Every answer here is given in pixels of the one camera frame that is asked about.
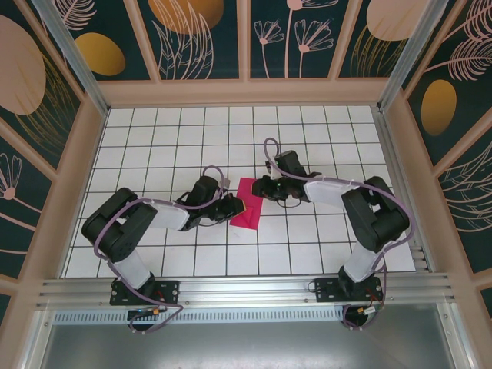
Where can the pink paper sheet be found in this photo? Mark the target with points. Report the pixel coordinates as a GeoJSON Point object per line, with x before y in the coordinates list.
{"type": "Point", "coordinates": [251, 215]}

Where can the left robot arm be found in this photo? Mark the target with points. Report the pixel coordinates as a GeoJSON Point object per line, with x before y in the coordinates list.
{"type": "Point", "coordinates": [111, 227]}

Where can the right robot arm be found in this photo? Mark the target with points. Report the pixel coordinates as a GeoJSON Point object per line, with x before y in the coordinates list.
{"type": "Point", "coordinates": [376, 219]}

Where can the grey metal sheet panel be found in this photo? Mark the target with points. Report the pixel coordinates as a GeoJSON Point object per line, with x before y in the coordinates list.
{"type": "Point", "coordinates": [246, 346]}

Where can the aluminium mounting rail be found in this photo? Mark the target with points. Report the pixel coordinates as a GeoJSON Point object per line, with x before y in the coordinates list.
{"type": "Point", "coordinates": [246, 292]}

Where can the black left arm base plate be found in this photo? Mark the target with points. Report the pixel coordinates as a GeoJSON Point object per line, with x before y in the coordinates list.
{"type": "Point", "coordinates": [169, 292]}

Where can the aluminium side rail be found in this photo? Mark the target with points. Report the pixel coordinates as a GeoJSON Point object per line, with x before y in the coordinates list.
{"type": "Point", "coordinates": [399, 184]}

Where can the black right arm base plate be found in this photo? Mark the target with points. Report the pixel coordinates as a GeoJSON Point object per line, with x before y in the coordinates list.
{"type": "Point", "coordinates": [326, 292]}

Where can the aluminium frame post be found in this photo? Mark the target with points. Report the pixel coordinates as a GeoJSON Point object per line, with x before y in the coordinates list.
{"type": "Point", "coordinates": [415, 50]}
{"type": "Point", "coordinates": [73, 57]}

